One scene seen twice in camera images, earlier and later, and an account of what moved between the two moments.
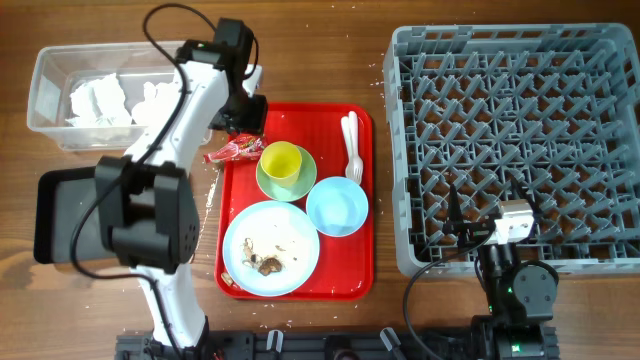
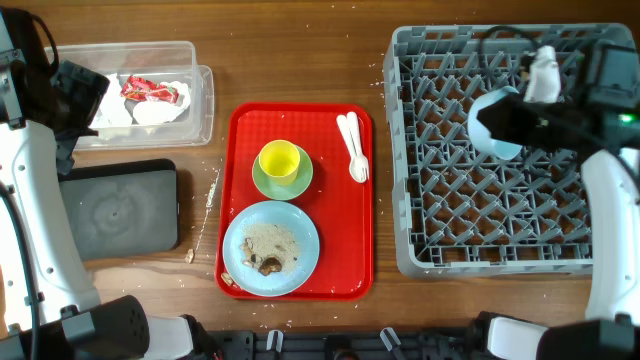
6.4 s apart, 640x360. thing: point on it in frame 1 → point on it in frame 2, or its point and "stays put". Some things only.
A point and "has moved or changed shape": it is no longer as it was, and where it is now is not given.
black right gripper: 456,222 → 503,128
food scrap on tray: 227,279 stays put
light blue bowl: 337,206 → 481,136
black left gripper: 253,122 → 88,88
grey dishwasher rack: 554,108 stays put
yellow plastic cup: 282,162 stays put
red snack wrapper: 243,146 → 135,88
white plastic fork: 356,164 has moved or changed shape
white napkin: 101,103 stays put
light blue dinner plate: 276,229 stays put
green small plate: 303,185 stays put
